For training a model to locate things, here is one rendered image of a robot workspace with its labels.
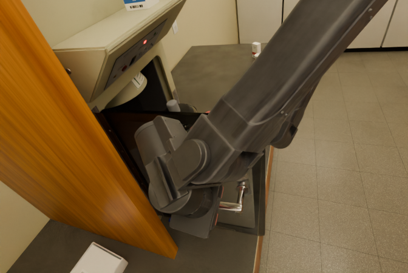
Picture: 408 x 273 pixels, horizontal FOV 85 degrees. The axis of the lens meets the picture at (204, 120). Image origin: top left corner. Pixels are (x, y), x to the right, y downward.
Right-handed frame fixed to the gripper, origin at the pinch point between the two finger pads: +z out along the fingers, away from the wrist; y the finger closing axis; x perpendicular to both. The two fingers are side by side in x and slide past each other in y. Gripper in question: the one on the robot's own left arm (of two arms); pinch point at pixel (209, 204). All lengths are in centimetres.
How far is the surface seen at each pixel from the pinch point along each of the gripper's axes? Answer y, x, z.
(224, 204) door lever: -0.6, 2.9, -0.5
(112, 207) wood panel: 5.8, -20.5, -1.0
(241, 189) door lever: -4.3, 5.4, 1.0
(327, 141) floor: -83, 48, 165
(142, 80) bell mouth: -25.6, -25.3, -2.6
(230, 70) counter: -80, -24, 63
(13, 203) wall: 14, -64, 10
